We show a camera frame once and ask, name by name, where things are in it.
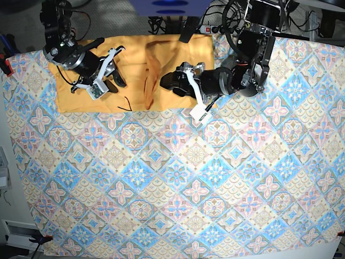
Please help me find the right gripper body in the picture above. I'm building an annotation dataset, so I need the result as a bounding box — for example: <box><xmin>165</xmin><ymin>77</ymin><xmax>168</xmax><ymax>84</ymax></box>
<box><xmin>65</xmin><ymin>38</ymin><xmax>106</xmax><ymax>100</ymax></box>

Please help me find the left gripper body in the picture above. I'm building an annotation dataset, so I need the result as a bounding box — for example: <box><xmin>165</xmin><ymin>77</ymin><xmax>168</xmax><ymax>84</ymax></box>
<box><xmin>175</xmin><ymin>62</ymin><xmax>234</xmax><ymax>121</ymax></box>

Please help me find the orange T-shirt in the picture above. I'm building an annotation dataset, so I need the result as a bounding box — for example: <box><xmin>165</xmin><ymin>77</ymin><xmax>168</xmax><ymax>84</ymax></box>
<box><xmin>49</xmin><ymin>35</ymin><xmax>214</xmax><ymax>113</ymax></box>

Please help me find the purple blue robot base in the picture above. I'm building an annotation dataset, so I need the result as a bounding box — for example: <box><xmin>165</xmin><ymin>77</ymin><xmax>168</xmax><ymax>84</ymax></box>
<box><xmin>129</xmin><ymin>0</ymin><xmax>211</xmax><ymax>17</ymax></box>

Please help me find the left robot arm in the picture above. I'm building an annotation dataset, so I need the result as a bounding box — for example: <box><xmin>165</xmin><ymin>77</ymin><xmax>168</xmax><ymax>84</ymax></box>
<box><xmin>160</xmin><ymin>1</ymin><xmax>287</xmax><ymax>124</ymax></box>

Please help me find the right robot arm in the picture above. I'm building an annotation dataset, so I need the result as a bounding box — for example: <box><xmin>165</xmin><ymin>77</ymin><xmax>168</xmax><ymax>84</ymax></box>
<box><xmin>40</xmin><ymin>1</ymin><xmax>127</xmax><ymax>100</ymax></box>

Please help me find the white power strip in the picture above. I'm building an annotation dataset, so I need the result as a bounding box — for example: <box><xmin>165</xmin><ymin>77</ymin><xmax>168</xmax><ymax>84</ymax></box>
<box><xmin>196</xmin><ymin>23</ymin><xmax>242</xmax><ymax>35</ymax></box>

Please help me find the red black table clamp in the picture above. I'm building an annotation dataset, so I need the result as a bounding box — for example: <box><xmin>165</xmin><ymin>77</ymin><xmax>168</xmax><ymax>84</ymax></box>
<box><xmin>1</xmin><ymin>34</ymin><xmax>14</xmax><ymax>77</ymax></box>

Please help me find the patterned blue pink tablecloth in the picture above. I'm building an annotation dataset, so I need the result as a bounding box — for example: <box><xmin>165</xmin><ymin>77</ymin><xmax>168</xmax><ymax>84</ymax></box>
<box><xmin>1</xmin><ymin>38</ymin><xmax>344</xmax><ymax>258</ymax></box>

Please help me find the grey plastic box stack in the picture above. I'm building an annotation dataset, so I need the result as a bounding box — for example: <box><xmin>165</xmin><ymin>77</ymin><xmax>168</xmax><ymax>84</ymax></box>
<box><xmin>0</xmin><ymin>147</ymin><xmax>11</xmax><ymax>190</ymax></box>

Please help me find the orange black corner clamp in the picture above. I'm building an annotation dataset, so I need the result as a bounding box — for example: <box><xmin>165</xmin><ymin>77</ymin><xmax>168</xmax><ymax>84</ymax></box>
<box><xmin>29</xmin><ymin>235</ymin><xmax>53</xmax><ymax>246</ymax></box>

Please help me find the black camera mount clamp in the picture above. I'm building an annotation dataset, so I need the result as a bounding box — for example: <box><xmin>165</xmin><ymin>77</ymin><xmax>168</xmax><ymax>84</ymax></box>
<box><xmin>179</xmin><ymin>16</ymin><xmax>200</xmax><ymax>43</ymax></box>

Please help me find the white metal rail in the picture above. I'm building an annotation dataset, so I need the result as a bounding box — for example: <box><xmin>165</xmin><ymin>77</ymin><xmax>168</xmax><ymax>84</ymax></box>
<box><xmin>1</xmin><ymin>220</ymin><xmax>40</xmax><ymax>251</ymax></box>

